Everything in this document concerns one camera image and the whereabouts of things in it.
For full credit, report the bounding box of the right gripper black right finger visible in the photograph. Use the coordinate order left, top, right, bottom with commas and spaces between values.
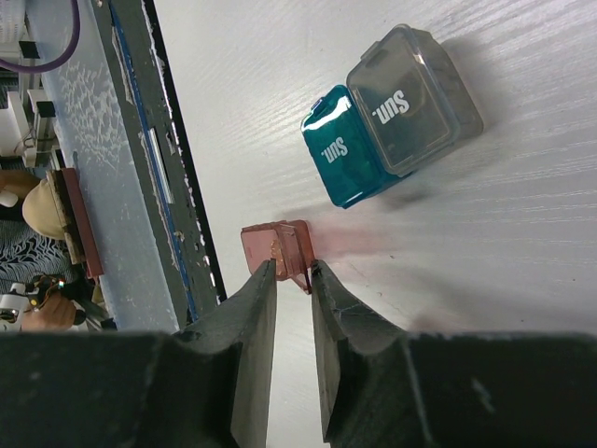
312, 261, 596, 447

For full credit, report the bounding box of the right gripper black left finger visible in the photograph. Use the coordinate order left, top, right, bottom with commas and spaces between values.
1, 261, 277, 447

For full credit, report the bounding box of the red pill box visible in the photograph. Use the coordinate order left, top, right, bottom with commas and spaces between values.
241, 219, 315, 294

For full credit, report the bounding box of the teal pill box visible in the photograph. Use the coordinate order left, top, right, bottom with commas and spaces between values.
300, 85, 407, 209

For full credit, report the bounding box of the grey pill box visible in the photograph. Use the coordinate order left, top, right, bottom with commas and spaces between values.
346, 24, 484, 177

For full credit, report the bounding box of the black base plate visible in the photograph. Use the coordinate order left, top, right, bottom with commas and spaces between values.
108, 1, 227, 324

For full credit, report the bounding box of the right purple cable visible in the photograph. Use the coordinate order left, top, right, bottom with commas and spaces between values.
0, 0, 81, 74

